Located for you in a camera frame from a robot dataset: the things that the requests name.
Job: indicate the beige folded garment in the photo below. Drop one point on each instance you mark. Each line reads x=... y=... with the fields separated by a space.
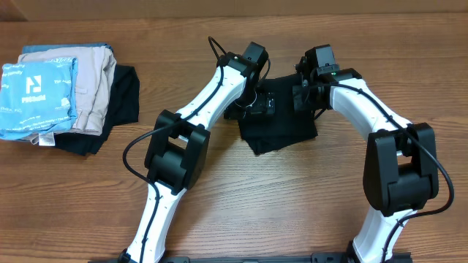
x=96 y=67

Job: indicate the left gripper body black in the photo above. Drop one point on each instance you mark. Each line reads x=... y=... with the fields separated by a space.
x=254 y=103

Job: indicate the black folded garment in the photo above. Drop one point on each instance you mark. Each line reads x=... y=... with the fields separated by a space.
x=123 y=109

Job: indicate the black t-shirt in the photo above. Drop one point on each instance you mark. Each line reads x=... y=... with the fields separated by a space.
x=285 y=127

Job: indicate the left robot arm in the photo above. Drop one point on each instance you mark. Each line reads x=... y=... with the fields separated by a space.
x=179 y=143

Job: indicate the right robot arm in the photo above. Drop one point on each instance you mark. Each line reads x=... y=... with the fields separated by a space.
x=399 y=175

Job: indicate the blue folded garment at bottom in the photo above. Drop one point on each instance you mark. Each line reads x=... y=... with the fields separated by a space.
x=39 y=48

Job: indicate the light blue folded printed shirt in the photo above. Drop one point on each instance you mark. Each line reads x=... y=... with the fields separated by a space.
x=38 y=97

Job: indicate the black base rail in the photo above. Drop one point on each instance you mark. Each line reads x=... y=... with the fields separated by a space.
x=248 y=259

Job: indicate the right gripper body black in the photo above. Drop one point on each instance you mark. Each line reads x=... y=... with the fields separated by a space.
x=301 y=97

